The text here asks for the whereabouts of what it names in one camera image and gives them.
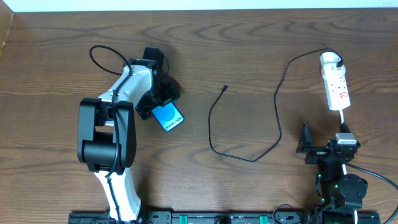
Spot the white USB charger plug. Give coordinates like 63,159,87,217
320,52,344,68

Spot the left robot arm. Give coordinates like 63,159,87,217
77,47,185,223

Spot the black USB charging cable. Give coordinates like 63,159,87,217
208,47,344,163

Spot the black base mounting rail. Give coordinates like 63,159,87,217
68,210,381,224

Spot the white power strip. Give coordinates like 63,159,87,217
321,63,351,111

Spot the blue screen Galaxy smartphone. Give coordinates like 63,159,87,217
152,103,184,132

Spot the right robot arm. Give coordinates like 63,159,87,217
296,123,368,223

